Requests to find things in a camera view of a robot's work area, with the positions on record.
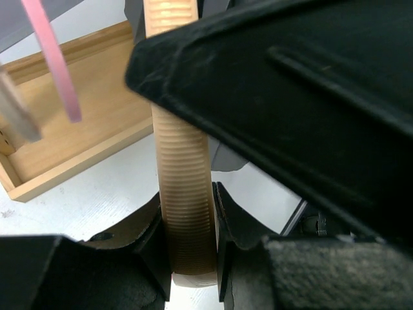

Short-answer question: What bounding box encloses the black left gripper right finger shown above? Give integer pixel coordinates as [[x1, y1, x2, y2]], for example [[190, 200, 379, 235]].
[[213, 183, 412, 309]]

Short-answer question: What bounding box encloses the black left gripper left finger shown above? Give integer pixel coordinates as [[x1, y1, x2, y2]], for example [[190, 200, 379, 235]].
[[1, 196, 171, 309]]

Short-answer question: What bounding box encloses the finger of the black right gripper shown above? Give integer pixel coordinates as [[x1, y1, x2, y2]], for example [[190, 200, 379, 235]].
[[125, 1, 412, 242]]

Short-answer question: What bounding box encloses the beige plastic hanger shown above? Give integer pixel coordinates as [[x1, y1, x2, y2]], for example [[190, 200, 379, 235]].
[[1, 65, 42, 142]]

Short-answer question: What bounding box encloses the pink plastic hanger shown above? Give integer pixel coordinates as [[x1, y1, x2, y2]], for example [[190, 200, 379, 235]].
[[21, 0, 82, 123]]

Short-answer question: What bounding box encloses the grey garment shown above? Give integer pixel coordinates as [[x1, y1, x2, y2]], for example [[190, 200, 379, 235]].
[[124, 0, 248, 172]]

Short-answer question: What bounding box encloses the wooden clothes rack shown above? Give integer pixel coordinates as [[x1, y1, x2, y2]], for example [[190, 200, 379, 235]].
[[1, 22, 152, 202]]

